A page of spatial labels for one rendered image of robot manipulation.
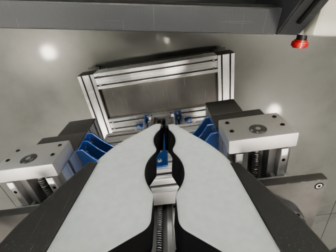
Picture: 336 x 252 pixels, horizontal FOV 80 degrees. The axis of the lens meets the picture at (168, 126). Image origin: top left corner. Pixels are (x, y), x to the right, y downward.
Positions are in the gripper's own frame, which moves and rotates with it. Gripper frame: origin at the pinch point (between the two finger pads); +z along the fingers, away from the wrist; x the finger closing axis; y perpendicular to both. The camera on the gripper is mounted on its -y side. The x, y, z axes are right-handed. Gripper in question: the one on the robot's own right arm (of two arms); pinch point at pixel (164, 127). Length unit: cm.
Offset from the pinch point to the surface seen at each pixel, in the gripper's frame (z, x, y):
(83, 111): 121, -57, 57
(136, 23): 26.4, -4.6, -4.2
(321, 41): 122, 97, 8
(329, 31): 23.4, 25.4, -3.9
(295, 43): 41, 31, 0
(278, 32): 26.5, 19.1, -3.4
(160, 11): 26.4, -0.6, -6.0
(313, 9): 23.0, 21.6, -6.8
